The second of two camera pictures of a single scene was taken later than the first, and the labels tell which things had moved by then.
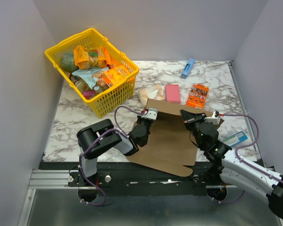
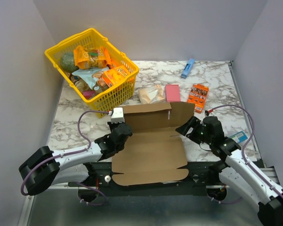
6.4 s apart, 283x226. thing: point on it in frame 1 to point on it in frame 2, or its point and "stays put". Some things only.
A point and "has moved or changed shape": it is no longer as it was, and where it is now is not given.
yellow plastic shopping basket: (111, 98) stays put
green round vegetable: (67, 62) stays put
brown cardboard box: (171, 146) has moved or changed shape
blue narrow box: (187, 68) stays put
